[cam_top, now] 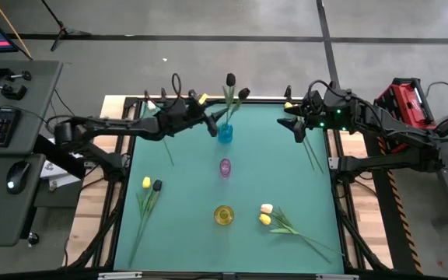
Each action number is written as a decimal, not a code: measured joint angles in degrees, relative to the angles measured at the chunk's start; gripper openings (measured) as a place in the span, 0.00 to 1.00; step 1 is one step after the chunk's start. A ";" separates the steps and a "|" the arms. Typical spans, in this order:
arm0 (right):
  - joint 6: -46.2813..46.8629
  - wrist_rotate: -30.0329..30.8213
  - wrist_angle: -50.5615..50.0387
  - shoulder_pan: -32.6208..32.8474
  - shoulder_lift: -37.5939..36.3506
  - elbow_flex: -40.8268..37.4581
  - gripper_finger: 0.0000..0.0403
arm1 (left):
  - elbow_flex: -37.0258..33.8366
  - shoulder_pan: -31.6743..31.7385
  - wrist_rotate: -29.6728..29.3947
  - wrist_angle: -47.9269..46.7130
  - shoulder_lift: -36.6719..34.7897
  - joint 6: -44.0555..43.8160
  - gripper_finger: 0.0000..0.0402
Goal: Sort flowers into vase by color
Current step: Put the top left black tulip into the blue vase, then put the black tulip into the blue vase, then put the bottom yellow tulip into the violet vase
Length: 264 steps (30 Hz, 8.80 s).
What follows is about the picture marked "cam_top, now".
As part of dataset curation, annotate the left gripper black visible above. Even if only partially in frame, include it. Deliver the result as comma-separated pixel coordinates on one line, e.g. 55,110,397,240
175,89,229,138

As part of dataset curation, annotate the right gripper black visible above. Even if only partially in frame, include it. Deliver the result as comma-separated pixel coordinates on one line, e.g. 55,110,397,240
277,89,341,144

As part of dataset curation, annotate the yellow artificial tulip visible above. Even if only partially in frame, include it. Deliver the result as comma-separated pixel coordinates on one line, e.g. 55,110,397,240
129,177,153,268
258,213,333,264
284,101,318,172

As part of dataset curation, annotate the black artificial tulip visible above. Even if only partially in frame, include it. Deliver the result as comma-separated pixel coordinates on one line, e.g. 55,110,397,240
222,72,237,129
130,179,163,268
223,87,251,129

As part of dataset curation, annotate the blue glass vase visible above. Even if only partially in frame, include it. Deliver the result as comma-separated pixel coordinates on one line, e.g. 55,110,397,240
217,121,234,145

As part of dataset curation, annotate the pink glass vase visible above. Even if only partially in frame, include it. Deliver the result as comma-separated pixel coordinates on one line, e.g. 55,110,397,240
219,158,233,180

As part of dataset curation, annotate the yellow glass vase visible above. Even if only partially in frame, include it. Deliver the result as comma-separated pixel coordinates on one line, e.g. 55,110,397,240
213,205,236,226

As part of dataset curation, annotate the red and black tool case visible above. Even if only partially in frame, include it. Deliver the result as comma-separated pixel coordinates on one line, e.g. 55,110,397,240
373,77,439,155

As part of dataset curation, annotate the teal table mat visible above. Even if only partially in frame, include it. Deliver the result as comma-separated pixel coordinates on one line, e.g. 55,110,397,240
114,101,345,275

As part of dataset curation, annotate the black platform with hazard stripes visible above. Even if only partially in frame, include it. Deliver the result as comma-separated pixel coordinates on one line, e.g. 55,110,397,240
355,100,423,273

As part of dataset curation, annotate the white paper sheet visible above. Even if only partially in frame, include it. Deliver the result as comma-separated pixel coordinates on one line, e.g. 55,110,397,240
39,159,81,191

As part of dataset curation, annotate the black tripod stand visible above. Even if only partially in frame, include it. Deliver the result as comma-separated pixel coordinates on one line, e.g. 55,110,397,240
40,0,93,52

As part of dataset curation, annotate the grey desk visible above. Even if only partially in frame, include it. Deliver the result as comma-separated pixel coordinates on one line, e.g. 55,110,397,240
0,60,65,250

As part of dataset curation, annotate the black screw clamp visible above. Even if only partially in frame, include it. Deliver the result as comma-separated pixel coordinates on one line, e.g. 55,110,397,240
0,68,33,82
0,80,29,101

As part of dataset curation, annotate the black computer mouse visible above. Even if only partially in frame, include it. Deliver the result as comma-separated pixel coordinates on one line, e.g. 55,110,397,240
5,160,31,195

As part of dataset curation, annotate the thin yellow rod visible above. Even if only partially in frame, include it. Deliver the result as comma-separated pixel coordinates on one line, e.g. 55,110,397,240
0,0,34,61

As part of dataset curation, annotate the black metal table frame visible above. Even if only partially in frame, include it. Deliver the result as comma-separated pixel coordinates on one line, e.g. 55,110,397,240
66,96,394,273

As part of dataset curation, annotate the silver metal bracket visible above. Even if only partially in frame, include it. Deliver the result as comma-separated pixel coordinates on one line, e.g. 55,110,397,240
316,274,360,280
97,271,143,280

